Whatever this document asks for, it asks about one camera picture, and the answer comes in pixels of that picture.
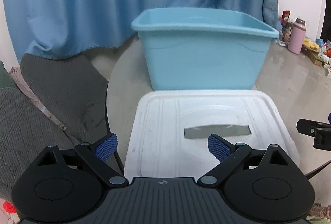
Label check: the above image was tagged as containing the white plastic bin lid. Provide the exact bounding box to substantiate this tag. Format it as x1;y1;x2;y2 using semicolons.
125;90;300;180

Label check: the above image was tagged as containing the round grey table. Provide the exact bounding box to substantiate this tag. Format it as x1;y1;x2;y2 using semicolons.
107;36;330;173

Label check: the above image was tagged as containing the pink thermos bottle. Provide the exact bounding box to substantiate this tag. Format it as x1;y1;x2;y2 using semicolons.
287;18;306;54

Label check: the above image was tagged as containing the red white box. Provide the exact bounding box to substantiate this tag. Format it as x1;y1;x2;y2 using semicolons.
279;10;291;28

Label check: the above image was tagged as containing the light blue plastic bin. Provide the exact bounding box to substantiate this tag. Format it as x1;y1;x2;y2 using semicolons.
131;8;279;90

